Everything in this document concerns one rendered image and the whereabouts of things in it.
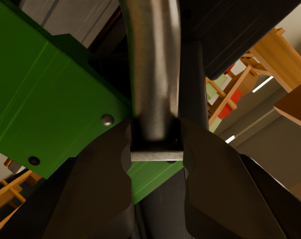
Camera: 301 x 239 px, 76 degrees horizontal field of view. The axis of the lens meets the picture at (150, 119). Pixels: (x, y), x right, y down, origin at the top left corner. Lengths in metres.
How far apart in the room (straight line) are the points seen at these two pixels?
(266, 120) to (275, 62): 6.74
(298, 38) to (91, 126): 9.70
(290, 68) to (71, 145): 0.91
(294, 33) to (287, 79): 8.77
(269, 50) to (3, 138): 0.91
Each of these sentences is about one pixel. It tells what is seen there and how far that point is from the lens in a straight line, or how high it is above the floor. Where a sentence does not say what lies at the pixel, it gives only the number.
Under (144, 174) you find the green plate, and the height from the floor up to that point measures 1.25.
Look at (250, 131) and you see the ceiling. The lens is 7.67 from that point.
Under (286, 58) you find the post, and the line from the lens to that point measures 0.97.
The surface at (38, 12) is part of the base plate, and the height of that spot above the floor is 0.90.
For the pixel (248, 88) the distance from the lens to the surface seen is 4.05.
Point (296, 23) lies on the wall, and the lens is 9.77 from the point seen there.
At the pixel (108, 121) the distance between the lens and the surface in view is 0.15.
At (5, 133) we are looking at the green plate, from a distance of 0.20.
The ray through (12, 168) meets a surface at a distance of 0.42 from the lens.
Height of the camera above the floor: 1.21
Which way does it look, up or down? 4 degrees up
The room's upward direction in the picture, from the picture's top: 135 degrees clockwise
